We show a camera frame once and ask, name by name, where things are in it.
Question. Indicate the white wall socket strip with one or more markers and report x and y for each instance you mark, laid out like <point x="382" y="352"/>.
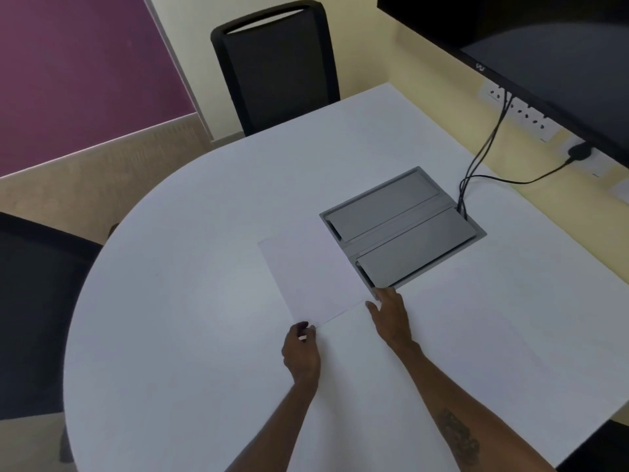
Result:
<point x="528" y="117"/>

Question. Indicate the person's right thumb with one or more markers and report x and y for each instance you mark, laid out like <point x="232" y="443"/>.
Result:
<point x="373" y="311"/>

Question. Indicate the white wall socket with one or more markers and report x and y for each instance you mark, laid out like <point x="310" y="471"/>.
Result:
<point x="597" y="164"/>

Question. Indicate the person's left thumb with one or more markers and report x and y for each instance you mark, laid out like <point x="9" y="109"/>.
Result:
<point x="311" y="334"/>

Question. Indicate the person's left hand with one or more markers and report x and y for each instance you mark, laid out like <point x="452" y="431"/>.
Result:
<point x="300" y="356"/>

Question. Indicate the person's left forearm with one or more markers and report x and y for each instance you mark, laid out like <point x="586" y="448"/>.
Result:
<point x="275" y="430"/>

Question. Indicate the white paper sheet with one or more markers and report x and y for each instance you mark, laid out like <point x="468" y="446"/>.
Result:
<point x="314" y="270"/>

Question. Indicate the person's right forearm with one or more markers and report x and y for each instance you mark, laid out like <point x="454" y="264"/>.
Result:
<point x="457" y="412"/>

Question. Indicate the black power plug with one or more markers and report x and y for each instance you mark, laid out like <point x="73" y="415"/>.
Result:
<point x="580" y="151"/>

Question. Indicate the person's right hand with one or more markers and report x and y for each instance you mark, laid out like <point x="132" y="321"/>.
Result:
<point x="394" y="324"/>

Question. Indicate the black wall monitor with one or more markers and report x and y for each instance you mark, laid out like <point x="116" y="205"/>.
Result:
<point x="550" y="44"/>

